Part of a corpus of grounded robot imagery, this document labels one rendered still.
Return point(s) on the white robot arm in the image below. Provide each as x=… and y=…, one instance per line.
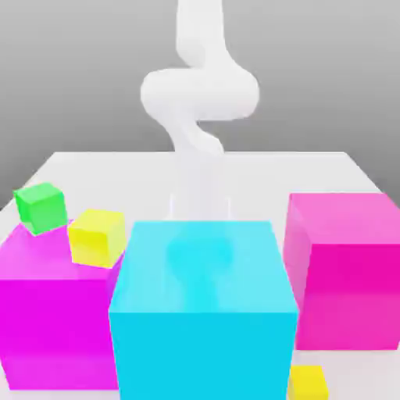
x=200, y=90

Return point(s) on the small yellow cube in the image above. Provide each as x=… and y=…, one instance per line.
x=93, y=239
x=307, y=383

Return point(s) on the small green cube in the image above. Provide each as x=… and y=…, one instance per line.
x=40, y=207

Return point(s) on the large cyan box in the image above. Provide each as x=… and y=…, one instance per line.
x=203, y=328

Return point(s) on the large pink box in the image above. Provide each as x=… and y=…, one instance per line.
x=350, y=275

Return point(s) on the large magenta box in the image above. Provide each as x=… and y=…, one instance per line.
x=53, y=318

